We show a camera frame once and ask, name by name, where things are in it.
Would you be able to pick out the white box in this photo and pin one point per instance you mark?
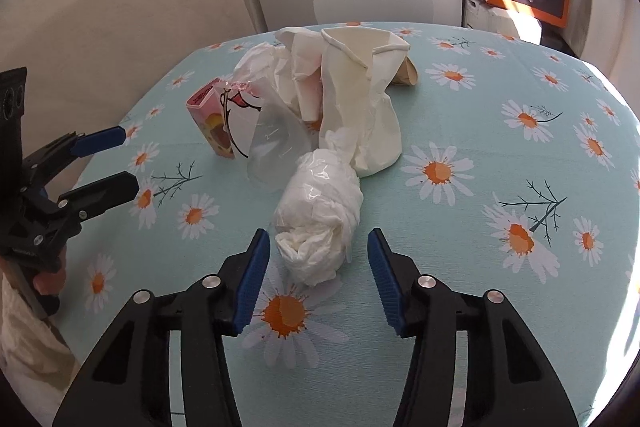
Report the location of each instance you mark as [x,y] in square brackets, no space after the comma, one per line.
[475,14]

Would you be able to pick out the person's left forearm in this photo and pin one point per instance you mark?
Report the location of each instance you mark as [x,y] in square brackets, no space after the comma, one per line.
[30,357]

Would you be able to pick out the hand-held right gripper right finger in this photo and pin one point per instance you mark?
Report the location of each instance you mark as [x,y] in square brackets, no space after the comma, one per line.
[385,279]

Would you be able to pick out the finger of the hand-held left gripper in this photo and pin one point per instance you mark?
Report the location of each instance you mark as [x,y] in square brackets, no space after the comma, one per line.
[100,141]
[107,189]

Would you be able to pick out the translucent white plastic bag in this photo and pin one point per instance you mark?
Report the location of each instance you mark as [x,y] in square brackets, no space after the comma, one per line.
[260,64]

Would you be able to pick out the crumpled white paper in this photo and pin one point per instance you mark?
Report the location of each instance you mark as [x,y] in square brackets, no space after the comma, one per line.
[300,57]

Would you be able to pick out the person's left hand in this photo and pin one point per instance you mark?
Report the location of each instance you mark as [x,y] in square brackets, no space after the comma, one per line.
[50,282]

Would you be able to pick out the pink drink carton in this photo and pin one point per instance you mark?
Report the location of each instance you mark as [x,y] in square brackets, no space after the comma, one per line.
[209,127]

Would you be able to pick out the beige curtain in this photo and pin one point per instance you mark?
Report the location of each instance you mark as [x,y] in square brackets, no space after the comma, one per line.
[125,7]

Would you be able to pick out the clear printed plastic wrapper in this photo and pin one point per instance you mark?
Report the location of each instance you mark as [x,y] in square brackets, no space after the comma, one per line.
[275,142]

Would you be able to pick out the cream paper bag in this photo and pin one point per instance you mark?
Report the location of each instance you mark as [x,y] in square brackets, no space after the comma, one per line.
[365,117]

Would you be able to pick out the crumpled brown paper bag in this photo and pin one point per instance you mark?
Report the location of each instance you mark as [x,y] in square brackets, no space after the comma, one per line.
[409,74]

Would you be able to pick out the white tissue wad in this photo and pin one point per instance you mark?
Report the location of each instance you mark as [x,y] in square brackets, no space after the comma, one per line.
[315,207]

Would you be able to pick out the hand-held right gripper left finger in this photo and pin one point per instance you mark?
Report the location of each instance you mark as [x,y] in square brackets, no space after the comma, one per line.
[252,277]

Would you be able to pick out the white curtain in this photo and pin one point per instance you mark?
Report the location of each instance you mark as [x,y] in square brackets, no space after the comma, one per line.
[600,7]

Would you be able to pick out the daisy print tablecloth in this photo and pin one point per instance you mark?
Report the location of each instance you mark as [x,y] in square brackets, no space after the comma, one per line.
[450,257]

